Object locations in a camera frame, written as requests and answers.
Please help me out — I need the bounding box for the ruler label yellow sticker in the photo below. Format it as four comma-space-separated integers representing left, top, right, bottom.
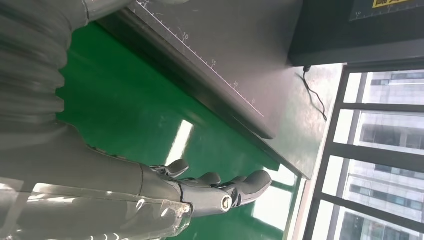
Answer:
349, 0, 424, 21

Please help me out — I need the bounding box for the thin black cable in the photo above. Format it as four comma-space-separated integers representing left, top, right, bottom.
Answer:
294, 65, 329, 123

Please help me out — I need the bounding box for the clear plastic wrist cover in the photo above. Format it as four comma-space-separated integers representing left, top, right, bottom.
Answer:
0, 178, 194, 240

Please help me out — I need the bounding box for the black inbound scanner machine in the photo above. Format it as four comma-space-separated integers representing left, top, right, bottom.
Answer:
96, 0, 424, 141

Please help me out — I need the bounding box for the black window frame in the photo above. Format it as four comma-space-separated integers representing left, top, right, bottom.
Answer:
303, 64, 424, 240

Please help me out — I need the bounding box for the green conveyor belt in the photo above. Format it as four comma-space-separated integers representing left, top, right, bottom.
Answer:
56, 21, 302, 240

